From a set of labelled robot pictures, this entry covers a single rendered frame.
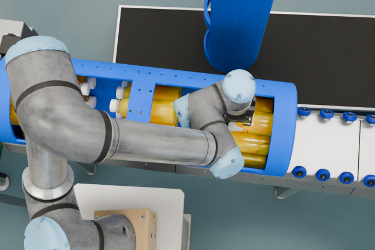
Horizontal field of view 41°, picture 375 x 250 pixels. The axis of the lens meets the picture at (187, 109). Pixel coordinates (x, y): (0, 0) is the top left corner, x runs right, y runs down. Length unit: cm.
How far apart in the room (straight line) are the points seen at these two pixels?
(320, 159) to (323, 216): 96
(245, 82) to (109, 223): 48
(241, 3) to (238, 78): 75
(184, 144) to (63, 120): 26
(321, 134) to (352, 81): 96
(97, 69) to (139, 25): 122
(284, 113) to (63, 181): 62
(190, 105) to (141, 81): 34
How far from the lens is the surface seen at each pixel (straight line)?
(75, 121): 84
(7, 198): 237
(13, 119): 160
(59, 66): 90
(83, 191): 147
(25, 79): 89
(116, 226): 126
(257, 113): 145
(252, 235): 258
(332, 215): 266
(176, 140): 97
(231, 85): 112
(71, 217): 121
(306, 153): 170
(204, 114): 111
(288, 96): 143
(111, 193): 145
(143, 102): 140
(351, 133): 175
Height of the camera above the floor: 257
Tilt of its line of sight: 75 degrees down
